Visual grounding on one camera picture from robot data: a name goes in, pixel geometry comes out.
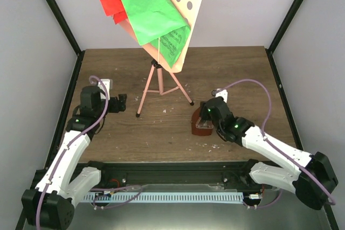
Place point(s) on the green sheet music paper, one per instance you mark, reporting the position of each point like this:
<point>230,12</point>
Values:
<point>159,23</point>

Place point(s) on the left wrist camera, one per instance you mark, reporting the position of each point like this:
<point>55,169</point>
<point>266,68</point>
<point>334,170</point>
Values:
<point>105,84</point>

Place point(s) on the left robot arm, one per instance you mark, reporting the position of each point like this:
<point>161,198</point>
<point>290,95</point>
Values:
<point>52,202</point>

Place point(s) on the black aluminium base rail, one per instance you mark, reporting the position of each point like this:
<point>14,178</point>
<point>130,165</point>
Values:
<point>230,175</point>

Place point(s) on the white slotted cable duct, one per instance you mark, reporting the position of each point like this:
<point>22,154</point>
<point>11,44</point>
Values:
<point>175,197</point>

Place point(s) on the reddish-brown wooden metronome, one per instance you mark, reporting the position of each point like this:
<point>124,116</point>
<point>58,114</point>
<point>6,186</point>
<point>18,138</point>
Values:
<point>198,130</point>

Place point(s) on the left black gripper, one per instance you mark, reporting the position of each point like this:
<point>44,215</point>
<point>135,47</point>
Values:
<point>122,104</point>

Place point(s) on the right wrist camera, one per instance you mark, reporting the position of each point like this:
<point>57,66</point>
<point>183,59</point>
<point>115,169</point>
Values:
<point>220,93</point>

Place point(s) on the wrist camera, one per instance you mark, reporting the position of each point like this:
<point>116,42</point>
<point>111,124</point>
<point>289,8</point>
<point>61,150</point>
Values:
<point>220,93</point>
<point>105,84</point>

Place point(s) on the clear plastic metronome cover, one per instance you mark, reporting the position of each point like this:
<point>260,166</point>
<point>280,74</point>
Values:
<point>204,124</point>

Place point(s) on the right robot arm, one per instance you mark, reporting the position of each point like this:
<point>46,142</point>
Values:
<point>309,176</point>

